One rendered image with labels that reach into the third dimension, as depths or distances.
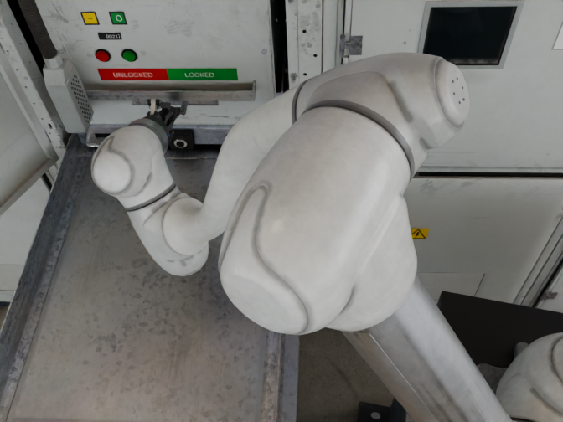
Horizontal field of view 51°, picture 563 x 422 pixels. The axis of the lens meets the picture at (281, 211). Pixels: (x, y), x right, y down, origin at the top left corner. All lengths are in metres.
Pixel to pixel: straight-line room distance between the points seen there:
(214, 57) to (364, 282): 0.91
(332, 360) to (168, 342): 0.97
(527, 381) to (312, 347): 1.23
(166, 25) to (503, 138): 0.80
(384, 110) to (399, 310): 0.19
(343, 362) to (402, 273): 1.57
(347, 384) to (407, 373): 1.44
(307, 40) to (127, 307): 0.68
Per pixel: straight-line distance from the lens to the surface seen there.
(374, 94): 0.58
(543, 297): 2.15
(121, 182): 1.01
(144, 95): 1.41
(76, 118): 1.41
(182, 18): 1.30
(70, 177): 1.57
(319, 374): 2.11
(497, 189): 1.62
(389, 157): 0.55
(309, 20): 1.22
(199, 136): 1.51
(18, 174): 1.61
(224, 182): 0.86
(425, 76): 0.59
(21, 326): 1.38
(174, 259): 1.08
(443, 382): 0.68
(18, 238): 1.99
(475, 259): 1.89
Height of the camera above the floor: 1.96
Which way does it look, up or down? 53 degrees down
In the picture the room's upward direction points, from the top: 4 degrees counter-clockwise
